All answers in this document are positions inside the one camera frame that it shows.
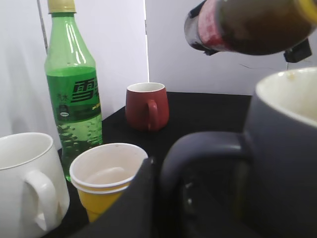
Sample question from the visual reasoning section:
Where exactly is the green Sprite bottle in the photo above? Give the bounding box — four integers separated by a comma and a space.
45, 0, 103, 180

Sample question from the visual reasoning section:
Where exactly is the cola bottle red label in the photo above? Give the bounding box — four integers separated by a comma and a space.
184, 0, 317, 56

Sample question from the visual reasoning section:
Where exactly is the white ceramic mug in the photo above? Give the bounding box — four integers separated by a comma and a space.
0, 132, 70, 238

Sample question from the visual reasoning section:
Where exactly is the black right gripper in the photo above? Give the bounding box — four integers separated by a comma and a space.
284, 39, 312, 63

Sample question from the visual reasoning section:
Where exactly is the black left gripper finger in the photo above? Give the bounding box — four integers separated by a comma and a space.
72, 157, 158, 238

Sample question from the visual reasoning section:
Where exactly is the grey ceramic mug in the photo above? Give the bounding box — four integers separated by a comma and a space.
159, 67, 317, 238

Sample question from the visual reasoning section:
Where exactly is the red ceramic mug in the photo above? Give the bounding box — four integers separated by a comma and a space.
125, 82, 169, 132

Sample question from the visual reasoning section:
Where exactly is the yellow paper cup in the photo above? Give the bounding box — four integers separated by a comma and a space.
69, 143, 148, 223

